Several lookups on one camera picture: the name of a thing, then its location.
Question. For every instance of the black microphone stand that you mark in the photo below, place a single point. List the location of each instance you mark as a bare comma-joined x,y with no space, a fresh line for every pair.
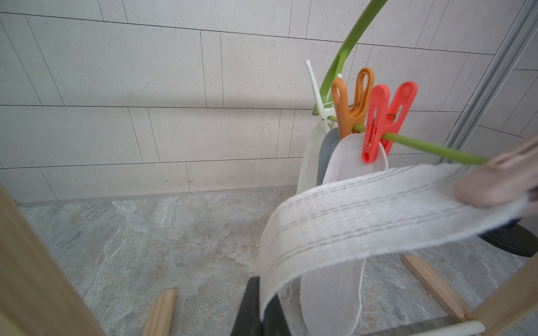
512,238

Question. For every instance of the wooden clothes rack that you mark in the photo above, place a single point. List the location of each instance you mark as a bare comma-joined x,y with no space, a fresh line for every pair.
95,268

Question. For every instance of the grey blue insole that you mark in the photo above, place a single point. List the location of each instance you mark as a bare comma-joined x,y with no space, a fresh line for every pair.
327,148

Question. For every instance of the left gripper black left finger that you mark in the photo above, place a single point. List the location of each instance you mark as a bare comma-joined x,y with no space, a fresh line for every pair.
247,322

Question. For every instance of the green clip hanger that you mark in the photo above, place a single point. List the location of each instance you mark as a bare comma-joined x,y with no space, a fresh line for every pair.
379,116

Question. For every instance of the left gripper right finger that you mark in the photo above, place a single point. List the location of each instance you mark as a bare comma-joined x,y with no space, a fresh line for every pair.
275,323

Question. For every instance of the white textured foam insole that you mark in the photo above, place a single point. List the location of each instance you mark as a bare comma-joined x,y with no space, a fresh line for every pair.
331,296

